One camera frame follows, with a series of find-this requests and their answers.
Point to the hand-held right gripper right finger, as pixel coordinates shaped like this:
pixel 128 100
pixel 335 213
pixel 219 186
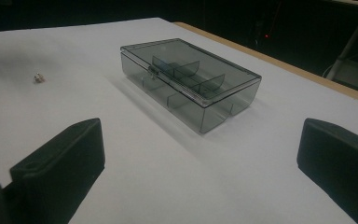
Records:
pixel 338 161

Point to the transparent grey plastic compartment box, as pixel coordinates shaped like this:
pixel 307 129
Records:
pixel 199 81

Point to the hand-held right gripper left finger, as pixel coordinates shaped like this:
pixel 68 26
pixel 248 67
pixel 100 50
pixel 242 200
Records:
pixel 62 168

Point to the small gold metal stud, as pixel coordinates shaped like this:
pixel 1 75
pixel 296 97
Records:
pixel 39 78

